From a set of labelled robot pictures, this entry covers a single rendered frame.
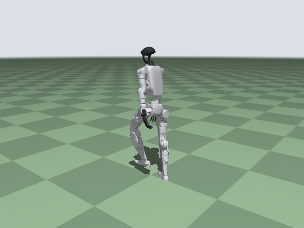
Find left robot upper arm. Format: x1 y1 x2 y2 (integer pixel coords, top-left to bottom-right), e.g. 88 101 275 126
137 67 147 95

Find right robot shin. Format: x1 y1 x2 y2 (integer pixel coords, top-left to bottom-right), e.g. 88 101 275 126
160 141 169 176

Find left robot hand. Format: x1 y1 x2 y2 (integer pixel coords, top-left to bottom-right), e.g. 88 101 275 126
141 109 153 129

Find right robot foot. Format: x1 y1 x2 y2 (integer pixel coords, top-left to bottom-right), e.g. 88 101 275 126
158 171 169 181

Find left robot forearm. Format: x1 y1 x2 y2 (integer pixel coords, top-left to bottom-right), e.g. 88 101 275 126
137 88 147 114

